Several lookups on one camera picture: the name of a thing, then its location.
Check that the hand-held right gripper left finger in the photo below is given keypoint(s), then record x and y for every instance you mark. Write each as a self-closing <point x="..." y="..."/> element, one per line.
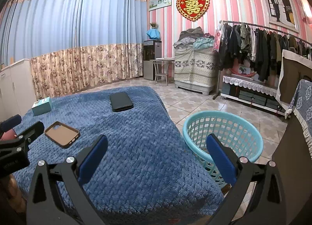
<point x="93" y="159"/>

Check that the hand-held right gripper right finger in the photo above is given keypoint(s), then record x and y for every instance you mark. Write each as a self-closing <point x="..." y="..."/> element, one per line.
<point x="220" y="159"/>

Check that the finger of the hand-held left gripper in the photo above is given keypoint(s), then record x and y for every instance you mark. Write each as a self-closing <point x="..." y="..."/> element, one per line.
<point x="12" y="120"/>
<point x="34" y="128"/>

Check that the teal plastic laundry basket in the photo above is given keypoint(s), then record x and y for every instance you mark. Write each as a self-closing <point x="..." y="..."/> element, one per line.
<point x="231" y="127"/>

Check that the person's left forearm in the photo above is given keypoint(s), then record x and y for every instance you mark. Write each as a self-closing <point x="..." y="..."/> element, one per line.
<point x="9" y="195"/>

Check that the pink plastic object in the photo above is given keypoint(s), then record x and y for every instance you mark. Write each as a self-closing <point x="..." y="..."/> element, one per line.
<point x="8" y="134"/>

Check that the teal tissue box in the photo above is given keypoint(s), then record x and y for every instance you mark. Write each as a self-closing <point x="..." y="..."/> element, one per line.
<point x="41" y="108"/>

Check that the brown phone case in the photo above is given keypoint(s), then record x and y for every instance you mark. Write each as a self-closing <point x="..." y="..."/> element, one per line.
<point x="61" y="133"/>

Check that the white cabinet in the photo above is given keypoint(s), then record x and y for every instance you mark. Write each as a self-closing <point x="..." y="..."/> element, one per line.
<point x="14" y="86"/>

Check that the blue knitted blanket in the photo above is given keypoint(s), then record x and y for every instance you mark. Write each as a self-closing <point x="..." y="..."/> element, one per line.
<point x="134" y="142"/>

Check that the black tablet case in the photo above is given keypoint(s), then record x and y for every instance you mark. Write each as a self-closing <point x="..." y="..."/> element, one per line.
<point x="121" y="102"/>

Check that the low television stand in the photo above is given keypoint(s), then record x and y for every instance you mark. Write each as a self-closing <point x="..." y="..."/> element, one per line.
<point x="246" y="98"/>

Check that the white lace cloth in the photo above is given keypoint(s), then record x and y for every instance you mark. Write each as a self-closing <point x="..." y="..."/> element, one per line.
<point x="243" y="82"/>

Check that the colourful printed box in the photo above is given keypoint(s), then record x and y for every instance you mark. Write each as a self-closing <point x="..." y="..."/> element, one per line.
<point x="243" y="70"/>

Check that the patterned cloth cover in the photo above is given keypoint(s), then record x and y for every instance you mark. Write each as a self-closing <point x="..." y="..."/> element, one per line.
<point x="195" y="65"/>

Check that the blue floral fringed cloth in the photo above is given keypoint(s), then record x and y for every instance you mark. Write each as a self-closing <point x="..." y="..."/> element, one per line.
<point x="302" y="98"/>

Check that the blue and floral curtain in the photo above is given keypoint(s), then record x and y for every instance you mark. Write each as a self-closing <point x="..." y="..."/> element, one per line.
<point x="73" y="27"/>

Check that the small round folding table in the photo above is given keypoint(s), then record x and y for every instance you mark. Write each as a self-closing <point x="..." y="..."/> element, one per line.
<point x="165" y="59"/>

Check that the row of hanging clothes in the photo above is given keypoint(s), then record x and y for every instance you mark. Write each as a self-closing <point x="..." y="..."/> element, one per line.
<point x="243" y="44"/>

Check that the grey water dispenser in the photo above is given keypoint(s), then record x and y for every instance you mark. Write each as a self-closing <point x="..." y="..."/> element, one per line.
<point x="151" y="56"/>

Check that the pink hanging bag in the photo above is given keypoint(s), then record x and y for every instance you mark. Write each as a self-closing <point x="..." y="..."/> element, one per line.
<point x="217" y="40"/>

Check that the pile of clothes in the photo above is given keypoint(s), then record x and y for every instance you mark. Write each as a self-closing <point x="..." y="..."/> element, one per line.
<point x="192" y="37"/>

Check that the metal clothes rack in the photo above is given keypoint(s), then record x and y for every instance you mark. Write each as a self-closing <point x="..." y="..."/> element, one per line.
<point x="258" y="27"/>

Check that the blue wrapped potted plant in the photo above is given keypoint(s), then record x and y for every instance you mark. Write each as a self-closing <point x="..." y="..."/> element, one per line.
<point x="153" y="34"/>

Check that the red heart wall decoration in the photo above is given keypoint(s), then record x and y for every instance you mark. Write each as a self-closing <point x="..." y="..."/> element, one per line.
<point x="193" y="5"/>

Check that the wall poster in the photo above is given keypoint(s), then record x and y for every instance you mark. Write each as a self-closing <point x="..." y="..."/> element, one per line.
<point x="277" y="5"/>

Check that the landscape wall picture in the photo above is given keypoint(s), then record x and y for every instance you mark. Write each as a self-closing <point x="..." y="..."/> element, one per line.
<point x="159" y="1"/>

